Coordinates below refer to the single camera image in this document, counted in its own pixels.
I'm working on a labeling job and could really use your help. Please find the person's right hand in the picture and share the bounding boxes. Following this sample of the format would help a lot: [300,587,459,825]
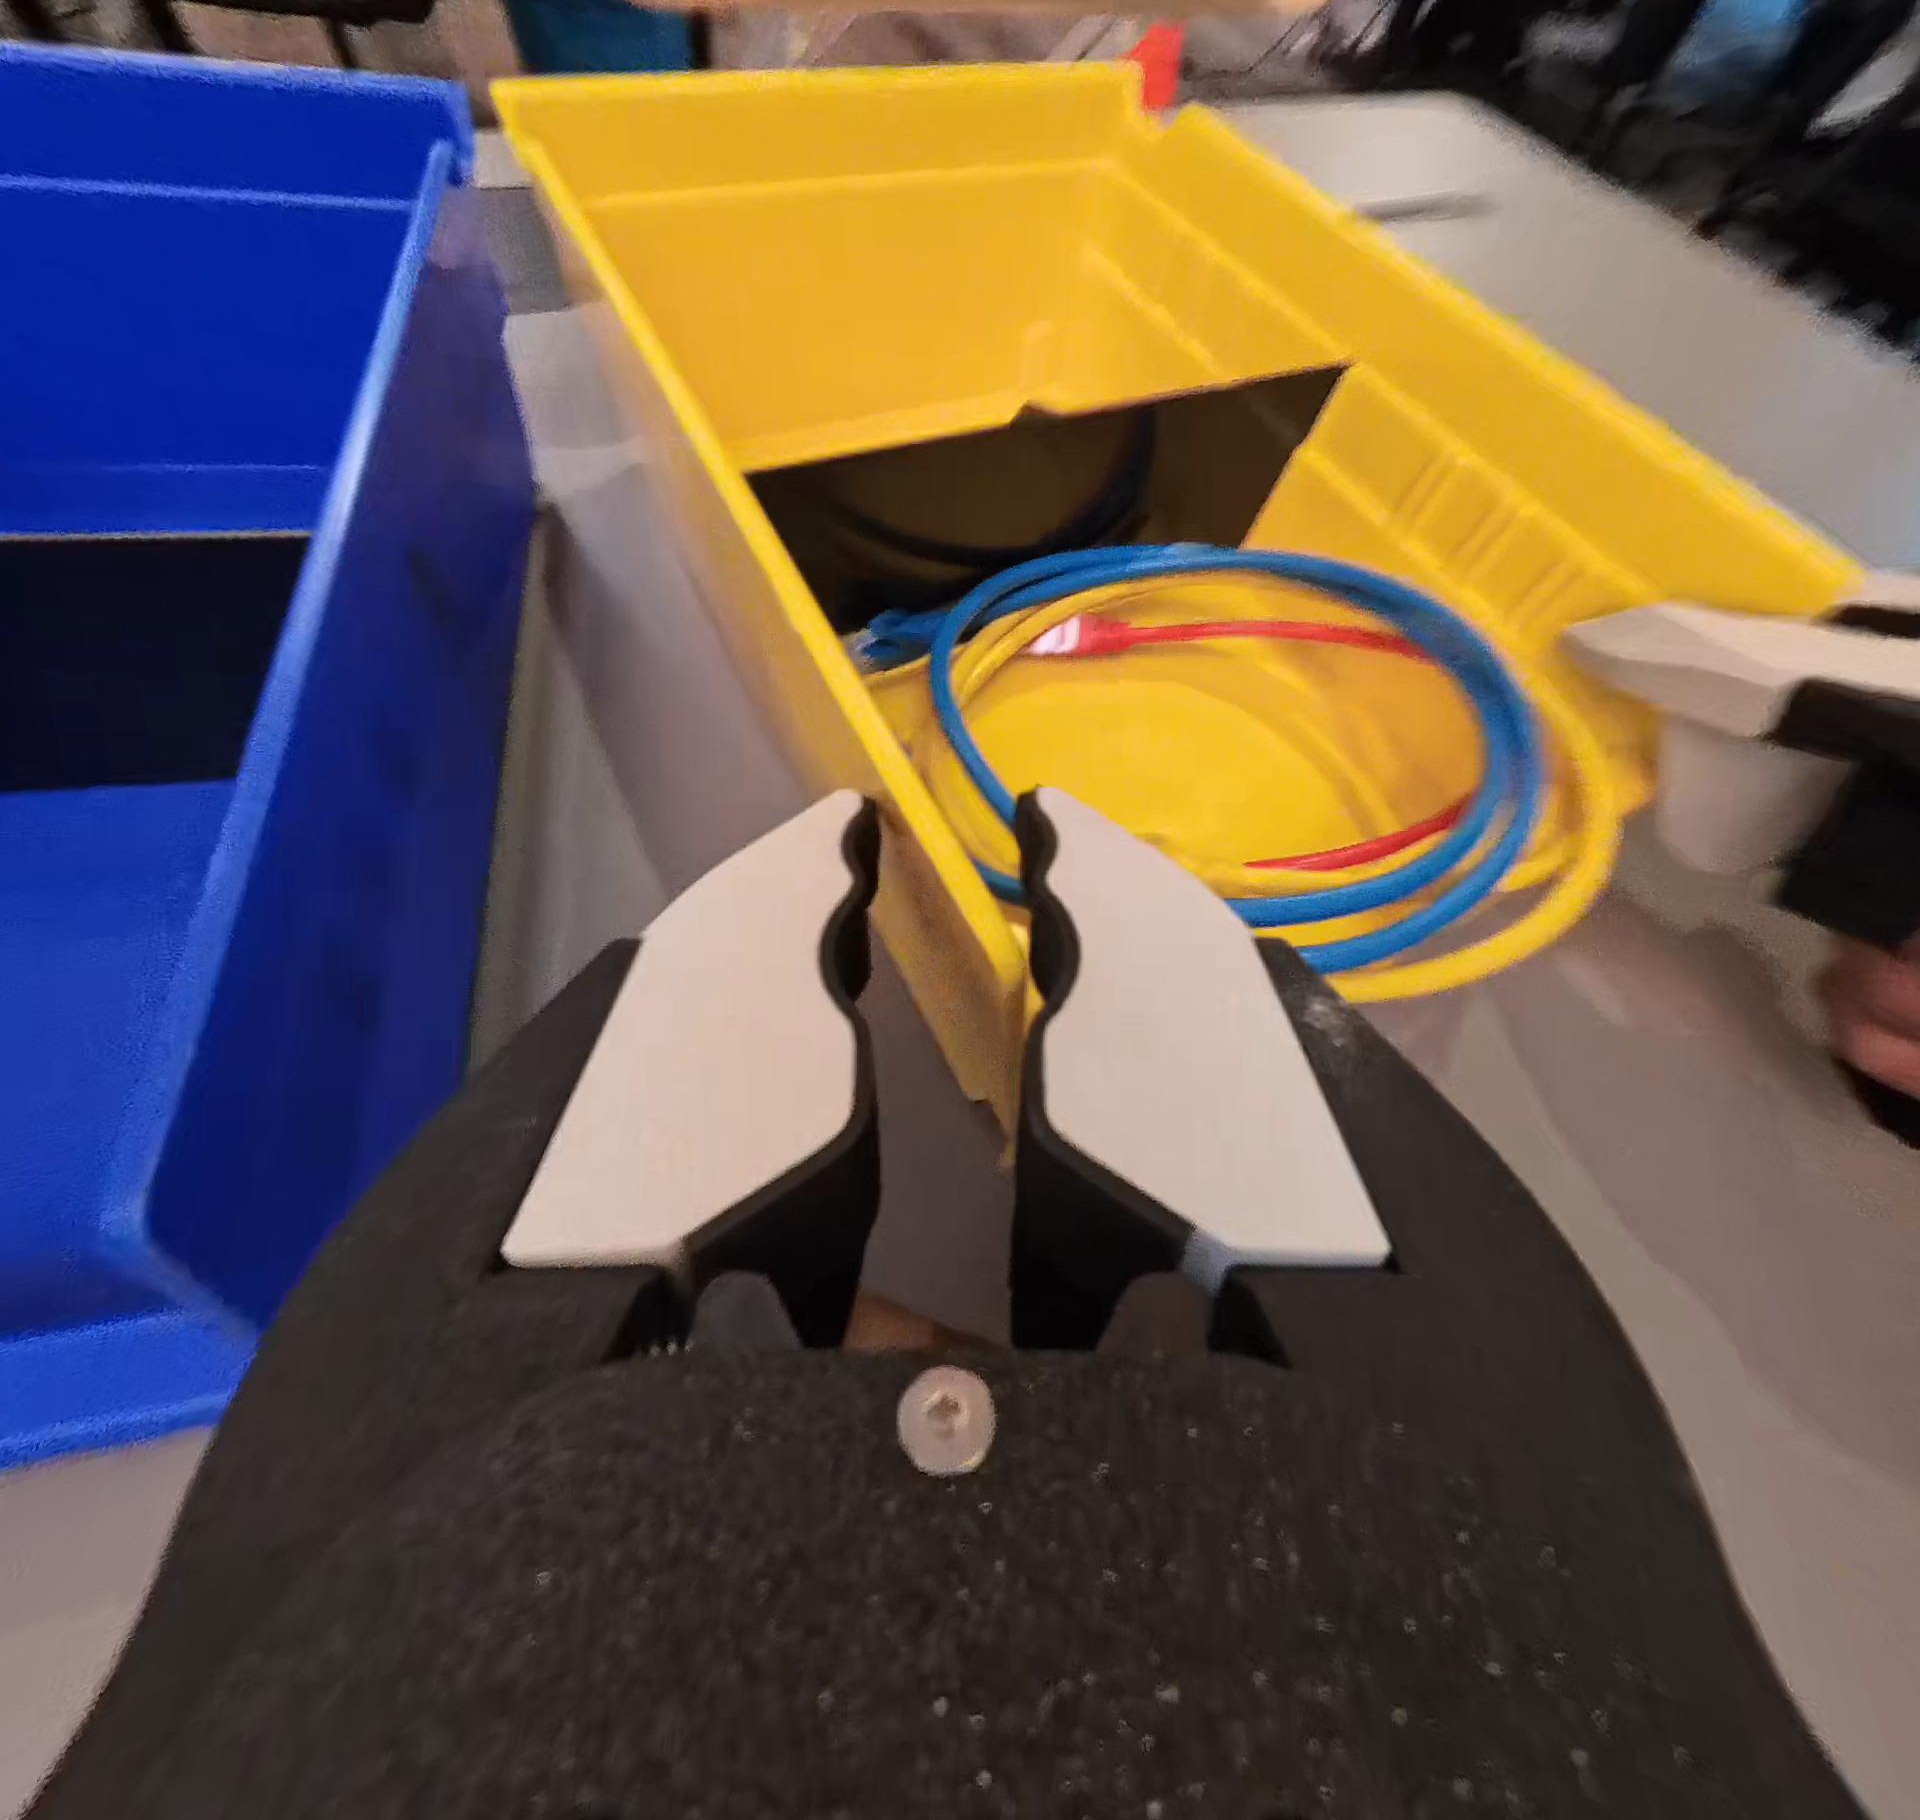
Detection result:
[1822,942,1920,1102]

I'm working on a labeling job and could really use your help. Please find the yellow plastic bin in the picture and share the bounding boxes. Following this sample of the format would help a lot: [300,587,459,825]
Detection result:
[491,62,1862,1161]

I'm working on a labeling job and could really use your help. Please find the black bin divider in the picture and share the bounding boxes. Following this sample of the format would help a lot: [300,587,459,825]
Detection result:
[744,367,1349,621]
[0,529,312,797]

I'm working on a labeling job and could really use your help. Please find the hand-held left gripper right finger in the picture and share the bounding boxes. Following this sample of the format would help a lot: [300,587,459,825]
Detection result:
[1007,784,1394,1349]

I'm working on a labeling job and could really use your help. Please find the yellow ethernet cable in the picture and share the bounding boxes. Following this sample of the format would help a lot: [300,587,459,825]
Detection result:
[869,620,1630,1004]

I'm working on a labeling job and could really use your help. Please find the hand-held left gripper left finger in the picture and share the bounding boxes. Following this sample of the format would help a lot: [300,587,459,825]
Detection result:
[498,788,884,1349]

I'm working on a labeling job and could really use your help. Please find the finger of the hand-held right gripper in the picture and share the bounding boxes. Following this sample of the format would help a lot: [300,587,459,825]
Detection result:
[1654,721,1843,874]
[1560,603,1920,746]

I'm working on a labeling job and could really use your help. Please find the blue plastic bin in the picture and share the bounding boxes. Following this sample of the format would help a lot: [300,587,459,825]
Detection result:
[0,42,541,1469]

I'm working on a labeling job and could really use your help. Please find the red ethernet cable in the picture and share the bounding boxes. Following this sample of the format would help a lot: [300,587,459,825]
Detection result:
[1033,615,1479,874]

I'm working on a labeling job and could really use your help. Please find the blue ethernet cable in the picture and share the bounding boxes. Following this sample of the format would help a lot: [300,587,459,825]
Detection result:
[846,409,1548,974]

